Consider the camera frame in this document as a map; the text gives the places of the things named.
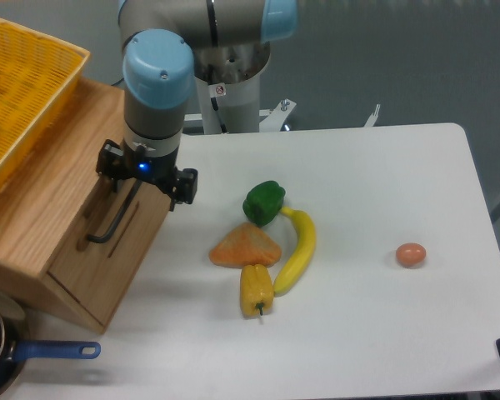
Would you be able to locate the brown egg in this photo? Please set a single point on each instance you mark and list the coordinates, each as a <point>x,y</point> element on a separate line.
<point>410,254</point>

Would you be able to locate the white table bracket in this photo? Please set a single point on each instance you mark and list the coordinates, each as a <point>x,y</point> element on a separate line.
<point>373,117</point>

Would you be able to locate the yellow banana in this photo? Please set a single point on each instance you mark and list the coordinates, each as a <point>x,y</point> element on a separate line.
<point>302,254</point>

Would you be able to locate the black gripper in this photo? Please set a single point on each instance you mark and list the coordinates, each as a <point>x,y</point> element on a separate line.
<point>116,165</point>

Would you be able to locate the blue handled dark pan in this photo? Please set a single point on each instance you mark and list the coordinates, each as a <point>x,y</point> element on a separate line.
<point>16,346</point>

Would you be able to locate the wooden top drawer black handle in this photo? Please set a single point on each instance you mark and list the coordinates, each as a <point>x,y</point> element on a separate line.
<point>104,237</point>

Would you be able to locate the green bell pepper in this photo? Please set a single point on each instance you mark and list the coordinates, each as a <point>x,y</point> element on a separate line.
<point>263,203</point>

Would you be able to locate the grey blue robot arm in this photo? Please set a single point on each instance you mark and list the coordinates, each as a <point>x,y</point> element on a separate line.
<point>174,49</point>

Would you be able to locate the wooden drawer cabinet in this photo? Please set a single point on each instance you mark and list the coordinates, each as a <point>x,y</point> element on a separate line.
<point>55,199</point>

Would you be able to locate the yellow plastic basket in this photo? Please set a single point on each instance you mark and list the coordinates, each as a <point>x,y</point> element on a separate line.
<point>38,74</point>

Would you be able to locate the yellow bell pepper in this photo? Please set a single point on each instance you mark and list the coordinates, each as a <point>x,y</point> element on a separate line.
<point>256,291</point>

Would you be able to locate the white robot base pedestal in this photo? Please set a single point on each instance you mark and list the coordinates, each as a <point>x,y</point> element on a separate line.
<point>228,82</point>

